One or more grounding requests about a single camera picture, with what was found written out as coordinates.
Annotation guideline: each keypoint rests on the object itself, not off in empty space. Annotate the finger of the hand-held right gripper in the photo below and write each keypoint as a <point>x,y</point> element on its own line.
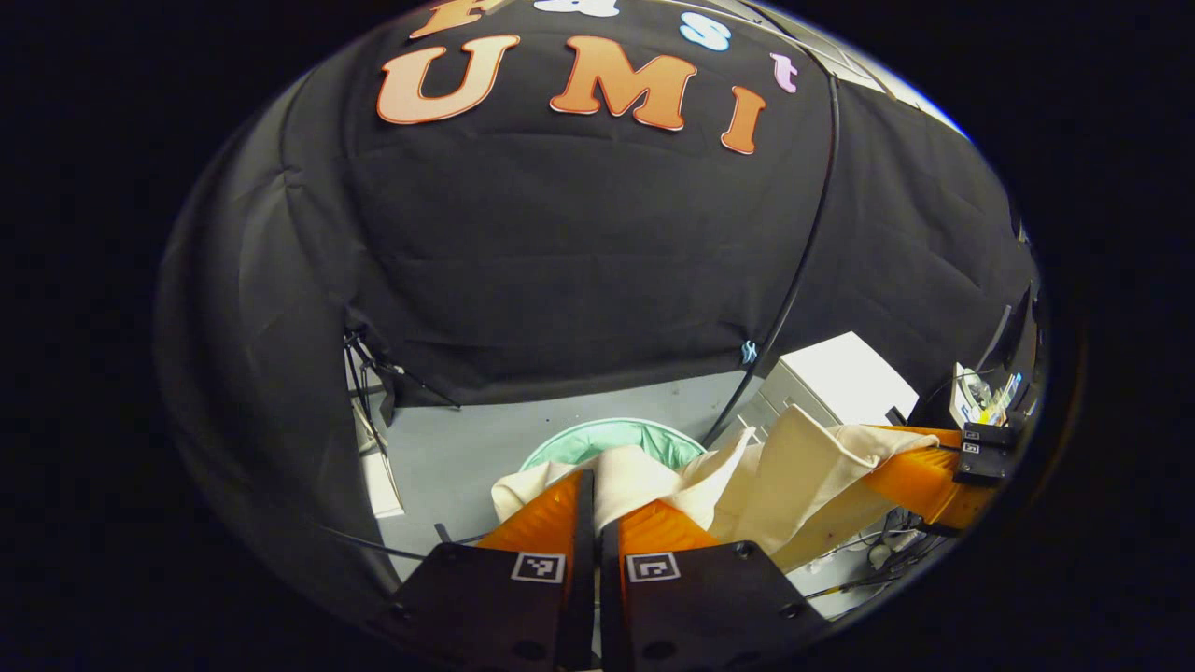
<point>934,490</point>
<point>990,435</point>

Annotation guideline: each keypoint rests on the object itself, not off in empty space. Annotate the white board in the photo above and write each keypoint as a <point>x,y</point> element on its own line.
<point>381,476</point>

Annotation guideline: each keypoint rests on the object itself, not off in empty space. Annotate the cream button-up shirt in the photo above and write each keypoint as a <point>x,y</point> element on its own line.
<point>794,476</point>

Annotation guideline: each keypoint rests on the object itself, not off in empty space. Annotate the black stand frame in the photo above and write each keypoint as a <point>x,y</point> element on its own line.
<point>373,364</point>

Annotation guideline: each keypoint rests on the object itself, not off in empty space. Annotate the white cabinet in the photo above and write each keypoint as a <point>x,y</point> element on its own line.
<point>840,373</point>

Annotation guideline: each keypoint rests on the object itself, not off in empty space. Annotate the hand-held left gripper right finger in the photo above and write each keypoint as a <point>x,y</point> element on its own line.
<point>611,607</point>

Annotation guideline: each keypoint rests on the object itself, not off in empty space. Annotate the black backdrop cloth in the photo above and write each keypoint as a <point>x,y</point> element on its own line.
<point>560,261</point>

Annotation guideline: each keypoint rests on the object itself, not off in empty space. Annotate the green laundry hamper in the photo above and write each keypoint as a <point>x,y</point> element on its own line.
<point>597,439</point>

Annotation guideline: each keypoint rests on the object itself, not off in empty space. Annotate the black clothes rack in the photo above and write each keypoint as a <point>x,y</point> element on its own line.
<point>814,233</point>

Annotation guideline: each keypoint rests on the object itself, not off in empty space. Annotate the white container with supplies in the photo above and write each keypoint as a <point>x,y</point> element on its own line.
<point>976,397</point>

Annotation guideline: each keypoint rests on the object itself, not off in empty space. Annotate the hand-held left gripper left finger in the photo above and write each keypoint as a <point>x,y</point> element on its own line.
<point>581,597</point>

